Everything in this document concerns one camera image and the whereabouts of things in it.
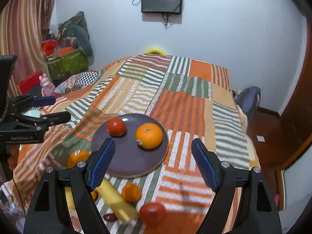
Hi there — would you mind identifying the large orange with sticker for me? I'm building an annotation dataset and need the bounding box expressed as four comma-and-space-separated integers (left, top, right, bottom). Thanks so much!
67, 150, 90, 168

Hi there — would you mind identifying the red tomato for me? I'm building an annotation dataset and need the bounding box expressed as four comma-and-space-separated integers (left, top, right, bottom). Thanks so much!
107, 117, 126, 136
139, 202, 167, 227

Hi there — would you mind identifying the small tangerine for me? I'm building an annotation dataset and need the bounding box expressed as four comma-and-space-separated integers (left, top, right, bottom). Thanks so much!
121, 183, 142, 203
91, 190, 98, 201

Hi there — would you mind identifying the red box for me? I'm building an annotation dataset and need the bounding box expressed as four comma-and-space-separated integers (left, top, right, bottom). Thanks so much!
17, 71, 43, 95

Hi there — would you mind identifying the pink plush toy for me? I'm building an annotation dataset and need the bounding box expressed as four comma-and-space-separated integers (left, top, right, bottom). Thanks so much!
39, 74, 55, 97

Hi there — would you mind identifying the checkered quilt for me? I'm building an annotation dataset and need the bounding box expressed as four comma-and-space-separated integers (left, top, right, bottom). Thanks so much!
54, 71, 100, 95

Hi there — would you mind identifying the dark red jujube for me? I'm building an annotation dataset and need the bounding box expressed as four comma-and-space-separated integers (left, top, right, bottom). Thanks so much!
103, 213, 118, 222

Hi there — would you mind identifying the red plastic bag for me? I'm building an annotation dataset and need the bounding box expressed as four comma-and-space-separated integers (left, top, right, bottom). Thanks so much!
41, 39, 60, 57

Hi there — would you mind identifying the green storage box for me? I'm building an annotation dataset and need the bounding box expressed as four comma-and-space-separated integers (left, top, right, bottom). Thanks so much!
48, 49, 88, 80

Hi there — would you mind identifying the striped brown curtain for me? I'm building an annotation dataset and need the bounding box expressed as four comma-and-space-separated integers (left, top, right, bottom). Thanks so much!
1, 0, 55, 97

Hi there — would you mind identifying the purple round plate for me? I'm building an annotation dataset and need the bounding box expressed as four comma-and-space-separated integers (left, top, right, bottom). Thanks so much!
91, 113, 169, 179

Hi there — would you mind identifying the brown wooden door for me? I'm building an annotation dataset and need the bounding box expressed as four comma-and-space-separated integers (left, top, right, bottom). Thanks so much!
278, 22, 311, 170

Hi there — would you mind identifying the striped patchwork blanket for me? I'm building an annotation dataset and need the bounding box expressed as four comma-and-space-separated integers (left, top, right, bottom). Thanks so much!
14, 54, 258, 233

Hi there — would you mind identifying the yellow pillow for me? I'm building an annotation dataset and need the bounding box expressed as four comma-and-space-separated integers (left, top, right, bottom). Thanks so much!
144, 47, 168, 56

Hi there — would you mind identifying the small black monitor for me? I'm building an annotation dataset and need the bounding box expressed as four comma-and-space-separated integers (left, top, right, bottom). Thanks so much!
141, 0, 183, 14

